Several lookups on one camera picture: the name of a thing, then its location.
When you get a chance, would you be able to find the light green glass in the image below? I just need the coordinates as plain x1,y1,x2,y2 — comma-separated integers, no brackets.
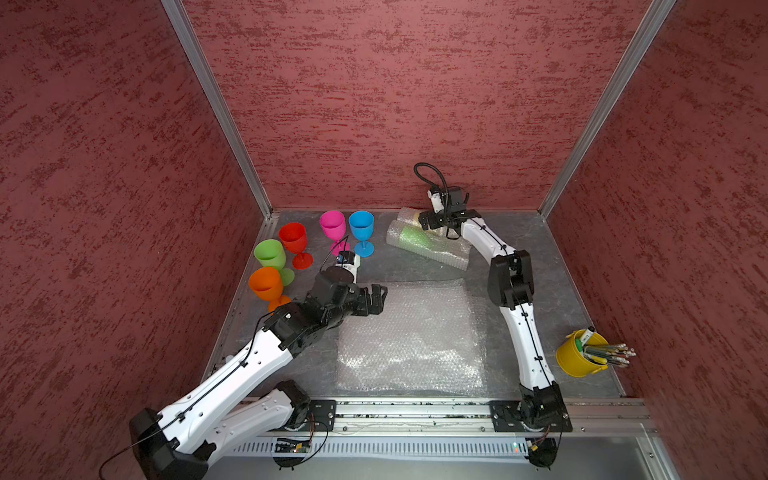
386,220,470,271

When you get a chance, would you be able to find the orange glass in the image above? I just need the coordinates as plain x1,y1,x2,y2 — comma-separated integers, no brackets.
248,267,292,312

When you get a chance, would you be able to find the red wine glass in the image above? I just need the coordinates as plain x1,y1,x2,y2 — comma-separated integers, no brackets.
279,223,313,270

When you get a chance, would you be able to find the blue glass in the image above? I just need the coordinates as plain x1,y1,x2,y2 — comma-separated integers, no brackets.
349,211,375,258

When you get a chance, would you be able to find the pink glass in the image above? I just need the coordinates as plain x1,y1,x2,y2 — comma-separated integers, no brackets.
319,211,348,256

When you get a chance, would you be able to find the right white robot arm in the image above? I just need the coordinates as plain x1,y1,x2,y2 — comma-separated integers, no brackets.
419,185,567,431

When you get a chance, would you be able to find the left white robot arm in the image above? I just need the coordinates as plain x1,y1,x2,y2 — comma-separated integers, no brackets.
129,266,388,479

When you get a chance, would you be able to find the yellow glass in bubble wrap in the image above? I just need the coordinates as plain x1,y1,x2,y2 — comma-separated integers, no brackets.
397,207,446,237

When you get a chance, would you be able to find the yellow cup with pens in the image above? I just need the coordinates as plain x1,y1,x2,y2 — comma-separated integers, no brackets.
556,326,636,378

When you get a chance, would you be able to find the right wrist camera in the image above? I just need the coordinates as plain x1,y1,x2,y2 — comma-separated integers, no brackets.
428,187,446,215

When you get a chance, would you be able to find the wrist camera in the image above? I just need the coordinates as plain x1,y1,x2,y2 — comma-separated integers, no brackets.
335,250,360,283
428,187,446,215

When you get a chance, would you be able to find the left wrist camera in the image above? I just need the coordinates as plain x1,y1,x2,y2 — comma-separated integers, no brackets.
335,250,360,283

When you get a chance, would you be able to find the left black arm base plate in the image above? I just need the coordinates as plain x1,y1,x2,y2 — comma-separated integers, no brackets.
292,399,338,432

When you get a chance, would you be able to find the white perforated cable duct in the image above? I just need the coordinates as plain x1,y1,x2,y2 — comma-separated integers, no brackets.
229,436,529,462

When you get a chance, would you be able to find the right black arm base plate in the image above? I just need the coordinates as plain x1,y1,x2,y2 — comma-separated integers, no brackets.
488,399,573,435

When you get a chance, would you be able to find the aluminium front rail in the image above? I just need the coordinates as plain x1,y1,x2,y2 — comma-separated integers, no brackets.
331,397,659,438

